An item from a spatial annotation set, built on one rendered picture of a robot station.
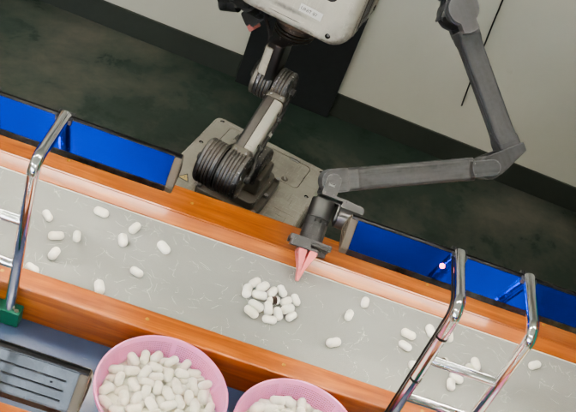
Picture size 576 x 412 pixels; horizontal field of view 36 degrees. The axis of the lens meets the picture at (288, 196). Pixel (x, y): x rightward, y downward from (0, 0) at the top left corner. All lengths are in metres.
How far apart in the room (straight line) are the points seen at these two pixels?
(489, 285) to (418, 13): 2.17
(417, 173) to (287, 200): 0.71
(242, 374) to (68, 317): 0.38
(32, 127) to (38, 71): 2.05
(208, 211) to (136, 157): 0.47
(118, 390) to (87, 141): 0.49
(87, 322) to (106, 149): 0.38
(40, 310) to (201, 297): 0.35
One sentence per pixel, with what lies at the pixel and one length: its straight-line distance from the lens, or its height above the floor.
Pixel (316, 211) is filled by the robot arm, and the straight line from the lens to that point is 2.12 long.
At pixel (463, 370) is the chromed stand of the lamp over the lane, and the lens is 1.82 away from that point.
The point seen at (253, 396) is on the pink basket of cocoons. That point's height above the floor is 0.75.
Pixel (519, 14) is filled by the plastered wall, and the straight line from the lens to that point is 3.85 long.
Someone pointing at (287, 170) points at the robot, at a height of 0.47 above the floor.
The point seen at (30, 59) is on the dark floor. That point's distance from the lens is 3.91.
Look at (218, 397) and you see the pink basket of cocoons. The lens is 1.85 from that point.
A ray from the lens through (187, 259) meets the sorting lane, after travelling 2.09.
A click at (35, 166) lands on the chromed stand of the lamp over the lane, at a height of 1.10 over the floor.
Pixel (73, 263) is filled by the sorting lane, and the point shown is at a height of 0.74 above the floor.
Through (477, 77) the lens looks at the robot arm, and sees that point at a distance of 2.23.
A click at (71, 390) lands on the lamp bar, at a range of 1.37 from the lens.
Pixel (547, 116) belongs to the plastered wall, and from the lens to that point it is 4.07.
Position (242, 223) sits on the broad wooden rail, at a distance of 2.19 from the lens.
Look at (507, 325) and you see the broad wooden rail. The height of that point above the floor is 0.76.
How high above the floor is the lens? 2.19
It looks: 38 degrees down
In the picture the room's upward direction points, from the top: 22 degrees clockwise
